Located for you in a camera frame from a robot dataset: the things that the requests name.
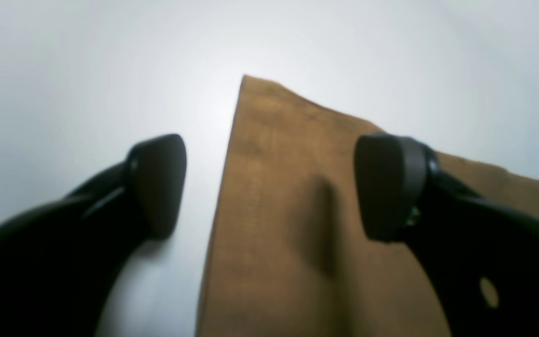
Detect brown T-shirt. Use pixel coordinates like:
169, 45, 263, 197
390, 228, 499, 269
196, 75, 539, 337

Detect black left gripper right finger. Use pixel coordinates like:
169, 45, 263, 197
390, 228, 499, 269
354, 133, 539, 337

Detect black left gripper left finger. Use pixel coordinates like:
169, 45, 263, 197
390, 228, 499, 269
0, 134, 188, 337

